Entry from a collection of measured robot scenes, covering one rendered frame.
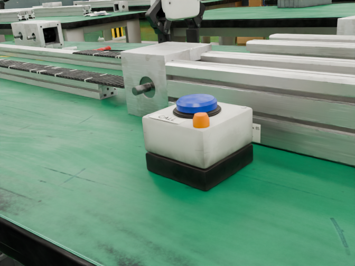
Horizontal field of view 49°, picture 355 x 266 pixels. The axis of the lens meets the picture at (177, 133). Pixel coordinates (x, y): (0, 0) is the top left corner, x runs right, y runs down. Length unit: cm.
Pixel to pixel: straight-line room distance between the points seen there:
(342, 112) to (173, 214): 19
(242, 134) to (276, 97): 7
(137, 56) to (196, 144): 24
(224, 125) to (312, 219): 11
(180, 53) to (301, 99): 20
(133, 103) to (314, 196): 32
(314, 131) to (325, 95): 4
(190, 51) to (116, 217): 29
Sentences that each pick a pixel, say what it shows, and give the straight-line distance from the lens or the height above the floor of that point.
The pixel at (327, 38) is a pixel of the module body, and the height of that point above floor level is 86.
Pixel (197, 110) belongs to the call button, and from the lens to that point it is 36.
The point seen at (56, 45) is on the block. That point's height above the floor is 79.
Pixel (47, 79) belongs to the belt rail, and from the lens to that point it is 84.
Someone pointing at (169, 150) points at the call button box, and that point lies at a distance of 37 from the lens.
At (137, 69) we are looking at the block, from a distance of 56.
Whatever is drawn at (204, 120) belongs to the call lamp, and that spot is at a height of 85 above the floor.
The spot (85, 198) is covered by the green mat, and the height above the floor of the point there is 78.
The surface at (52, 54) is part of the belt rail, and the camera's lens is 120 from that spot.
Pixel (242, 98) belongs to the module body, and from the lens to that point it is 45.
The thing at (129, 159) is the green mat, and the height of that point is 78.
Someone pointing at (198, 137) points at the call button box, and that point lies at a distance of 34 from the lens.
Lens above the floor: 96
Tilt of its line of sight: 20 degrees down
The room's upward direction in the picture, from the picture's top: 4 degrees counter-clockwise
